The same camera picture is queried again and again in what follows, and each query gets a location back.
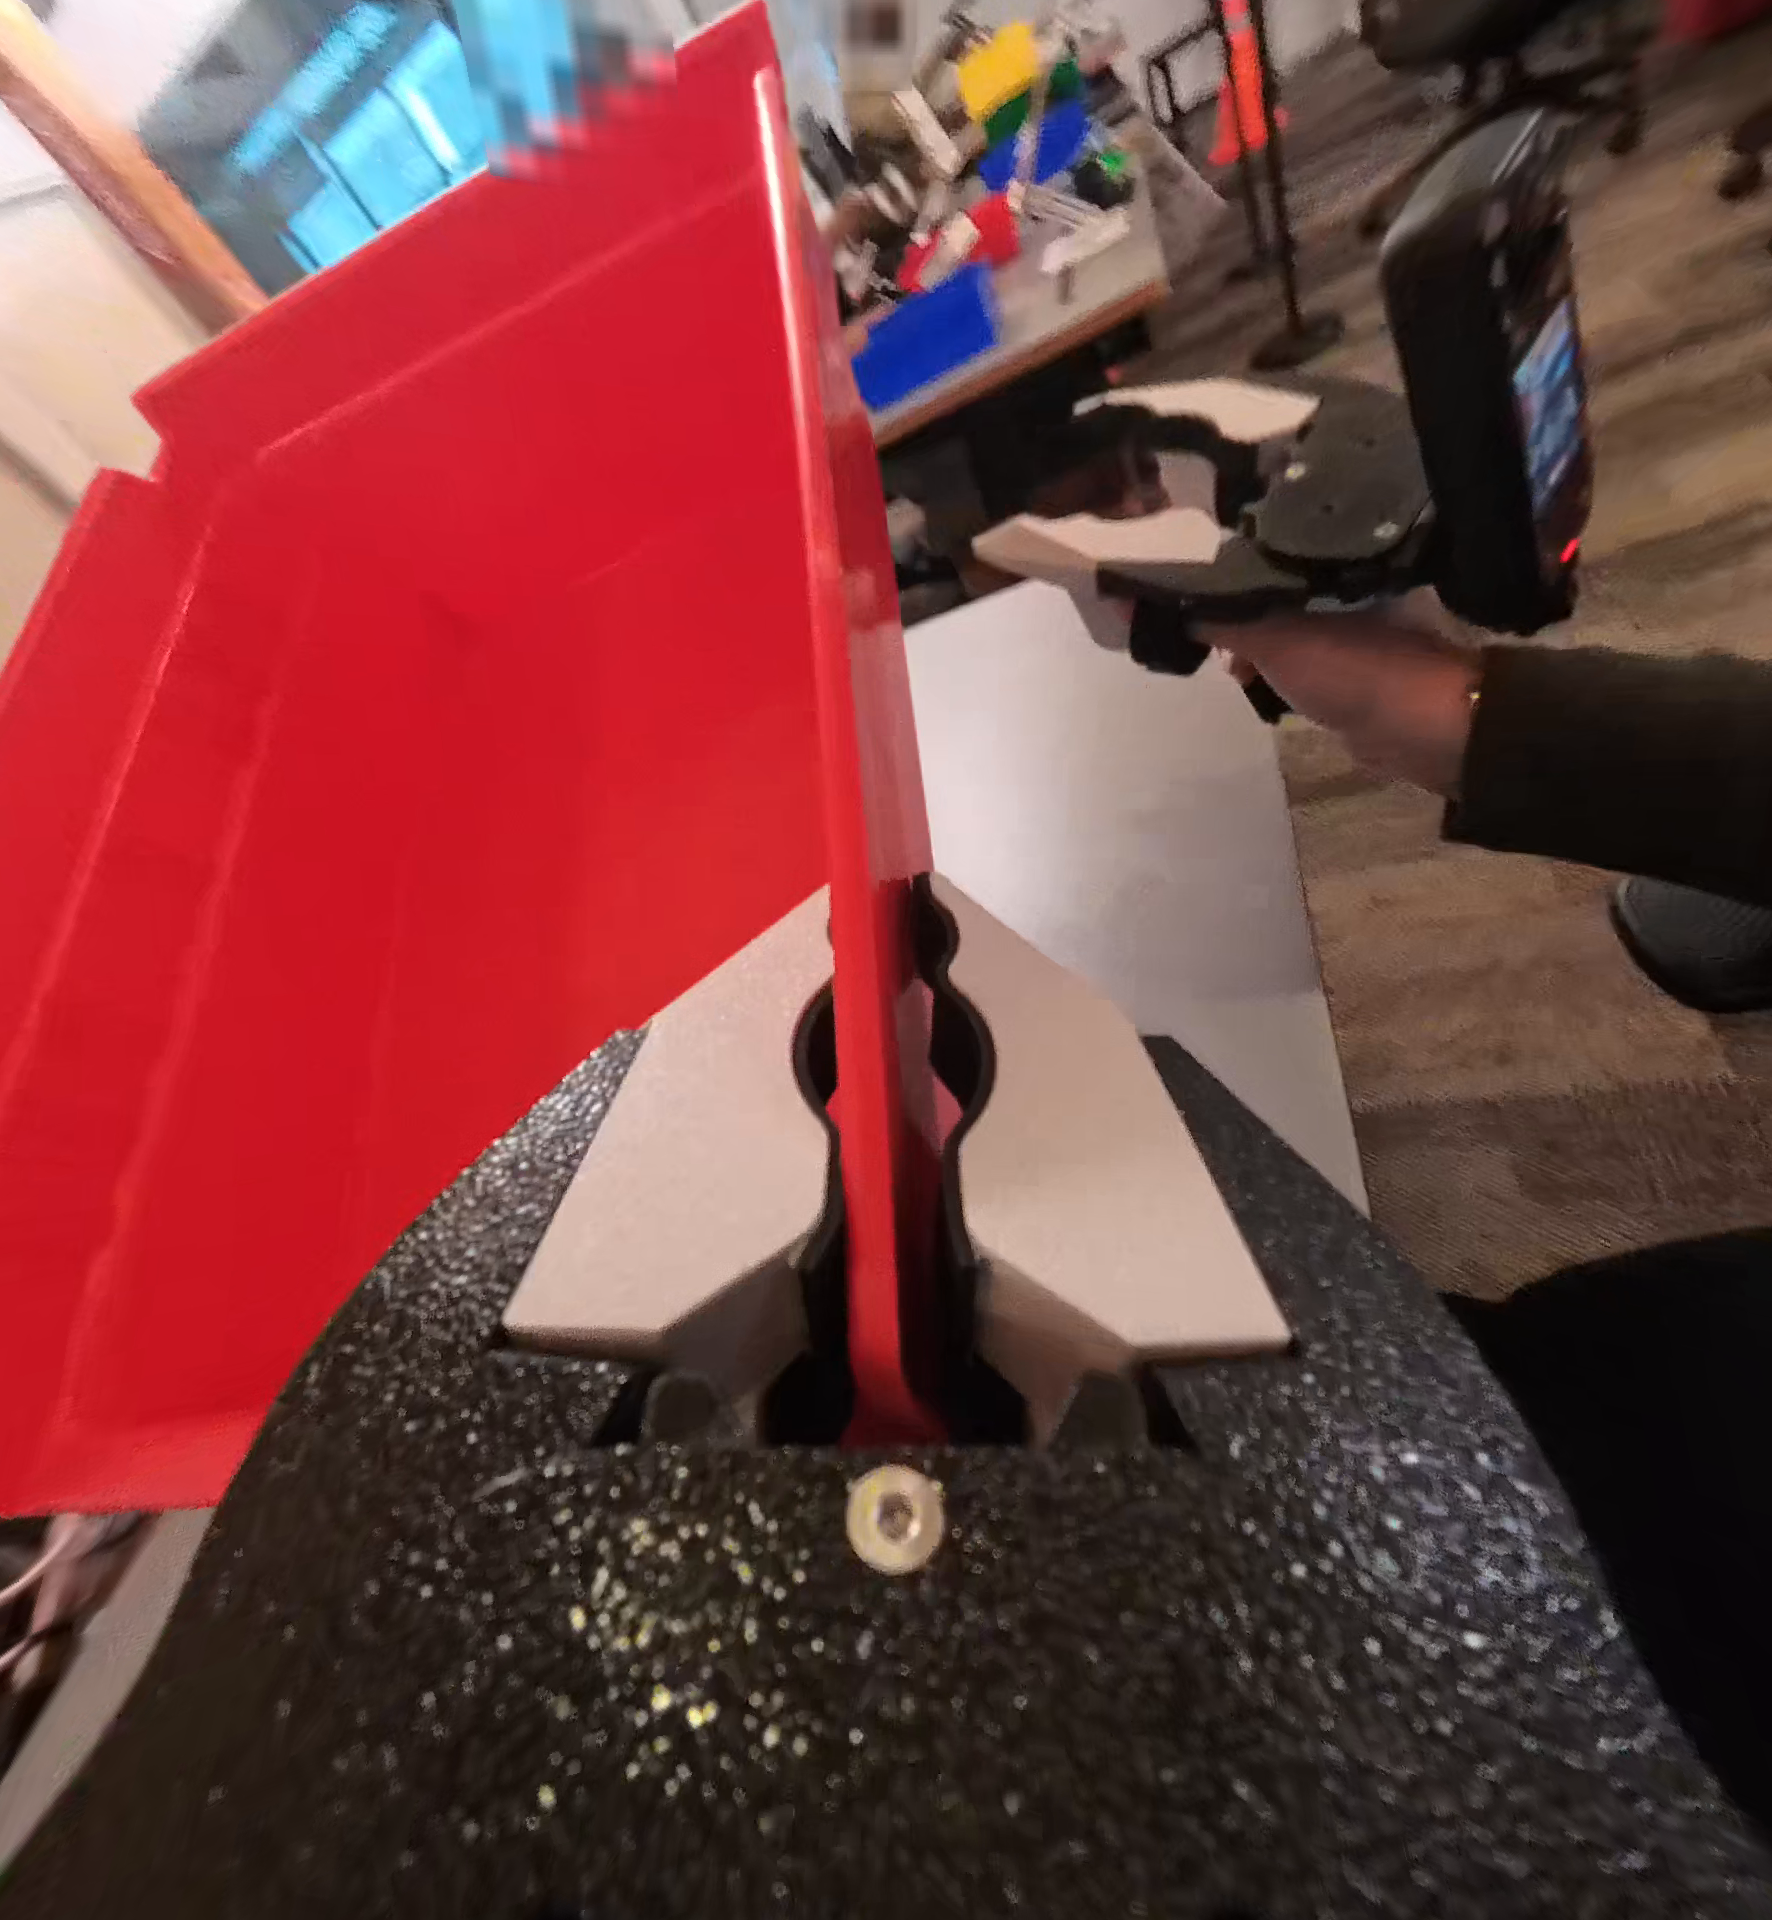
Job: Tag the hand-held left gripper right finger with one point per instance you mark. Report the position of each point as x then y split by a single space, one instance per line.
1112 1201

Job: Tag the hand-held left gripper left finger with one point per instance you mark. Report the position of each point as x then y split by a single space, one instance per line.
678 1186

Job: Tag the red plastic bin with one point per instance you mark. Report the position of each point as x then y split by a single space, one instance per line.
452 825

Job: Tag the black stanchion post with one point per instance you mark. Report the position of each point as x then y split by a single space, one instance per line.
1290 226

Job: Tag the yellow plastic bin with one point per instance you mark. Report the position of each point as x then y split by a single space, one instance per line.
1000 69

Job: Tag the person's right hand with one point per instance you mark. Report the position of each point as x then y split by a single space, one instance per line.
1366 690

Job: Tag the wooden pillar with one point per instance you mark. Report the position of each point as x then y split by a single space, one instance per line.
75 135

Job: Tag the blue plastic bin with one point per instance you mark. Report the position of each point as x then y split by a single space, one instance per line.
933 339

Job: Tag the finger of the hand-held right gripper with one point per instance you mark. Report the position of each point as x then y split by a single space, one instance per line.
1217 408
1097 544

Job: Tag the orange traffic cone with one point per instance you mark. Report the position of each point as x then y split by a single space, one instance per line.
1248 91

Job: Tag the person's right forearm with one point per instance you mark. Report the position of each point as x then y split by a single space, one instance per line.
1653 765

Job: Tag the person's leg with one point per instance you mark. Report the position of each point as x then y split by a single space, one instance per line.
1695 1501

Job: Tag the black chair seat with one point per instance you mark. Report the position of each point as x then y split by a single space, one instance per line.
1742 945

